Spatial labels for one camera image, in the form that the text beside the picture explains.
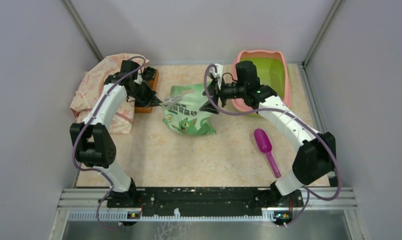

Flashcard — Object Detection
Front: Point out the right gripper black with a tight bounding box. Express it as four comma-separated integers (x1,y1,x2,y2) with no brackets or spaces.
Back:
199,77,245,115

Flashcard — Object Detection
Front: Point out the green cat litter bag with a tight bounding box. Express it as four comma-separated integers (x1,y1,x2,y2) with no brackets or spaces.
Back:
162,83,216,136

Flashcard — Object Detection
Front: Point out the magenta plastic litter scoop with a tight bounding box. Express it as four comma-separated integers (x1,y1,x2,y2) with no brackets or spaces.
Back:
254,128,281,178

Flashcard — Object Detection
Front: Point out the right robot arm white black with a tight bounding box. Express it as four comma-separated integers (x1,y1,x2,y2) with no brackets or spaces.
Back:
200,61,336,206

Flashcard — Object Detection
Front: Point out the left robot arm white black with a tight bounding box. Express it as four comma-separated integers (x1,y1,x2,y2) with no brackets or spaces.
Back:
70,56,162,207

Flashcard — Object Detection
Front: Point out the pink and green litter box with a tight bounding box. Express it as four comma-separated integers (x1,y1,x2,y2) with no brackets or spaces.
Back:
231,49,292,108

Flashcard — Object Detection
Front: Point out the dark patterned rolled fabric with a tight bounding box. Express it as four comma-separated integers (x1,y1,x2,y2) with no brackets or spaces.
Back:
142,66,156,81

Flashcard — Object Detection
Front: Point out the pink patterned crumpled cloth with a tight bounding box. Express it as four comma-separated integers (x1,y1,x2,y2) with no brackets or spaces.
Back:
70,53,135,135

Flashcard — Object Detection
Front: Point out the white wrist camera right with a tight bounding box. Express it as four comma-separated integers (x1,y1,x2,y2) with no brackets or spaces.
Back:
209,63,223,80

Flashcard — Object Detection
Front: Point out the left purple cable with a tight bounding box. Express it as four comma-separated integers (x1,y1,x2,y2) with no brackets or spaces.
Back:
71,55,147,232

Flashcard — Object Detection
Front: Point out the purple cable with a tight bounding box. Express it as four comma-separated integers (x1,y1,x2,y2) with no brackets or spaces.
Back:
203,63,343,229
71,55,147,232

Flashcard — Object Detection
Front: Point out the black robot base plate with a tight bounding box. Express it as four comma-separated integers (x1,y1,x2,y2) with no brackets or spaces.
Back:
106,186,303,219

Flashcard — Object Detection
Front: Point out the white slotted cable duct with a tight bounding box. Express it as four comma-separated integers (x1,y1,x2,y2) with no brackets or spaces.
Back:
68,210,276,222

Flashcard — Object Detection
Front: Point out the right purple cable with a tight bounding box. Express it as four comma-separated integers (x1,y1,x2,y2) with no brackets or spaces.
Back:
203,63,343,229

